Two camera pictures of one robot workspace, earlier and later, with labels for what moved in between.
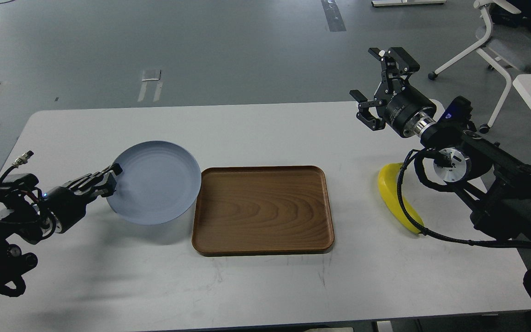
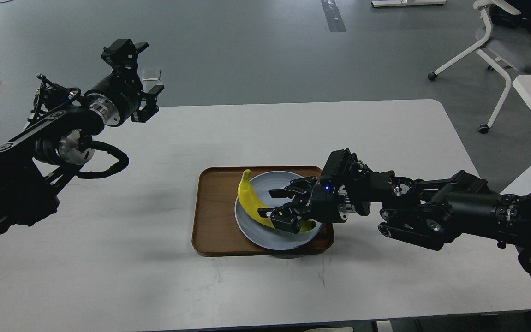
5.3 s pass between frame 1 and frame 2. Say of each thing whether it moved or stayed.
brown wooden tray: stayed
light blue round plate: moved
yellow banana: moved
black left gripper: moved
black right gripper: moved
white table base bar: stayed
